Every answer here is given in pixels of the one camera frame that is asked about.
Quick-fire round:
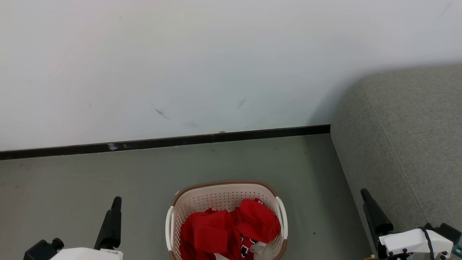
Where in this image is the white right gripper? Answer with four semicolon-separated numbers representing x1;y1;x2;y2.
360;188;454;260

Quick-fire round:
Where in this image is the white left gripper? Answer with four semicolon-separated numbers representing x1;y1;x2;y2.
50;196;124;260

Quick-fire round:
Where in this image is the red garment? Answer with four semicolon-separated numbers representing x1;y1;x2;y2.
179;198;282;260

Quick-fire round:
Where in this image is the grey fabric sofa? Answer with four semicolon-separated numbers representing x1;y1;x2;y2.
330;64;462;260

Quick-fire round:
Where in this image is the beige perforated laundry basket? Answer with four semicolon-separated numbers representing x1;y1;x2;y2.
165;180;288;260

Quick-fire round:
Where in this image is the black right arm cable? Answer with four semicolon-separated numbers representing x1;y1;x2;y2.
419;227;434;255

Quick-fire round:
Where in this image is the black wall baseboard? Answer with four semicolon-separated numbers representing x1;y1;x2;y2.
0;125;331;161

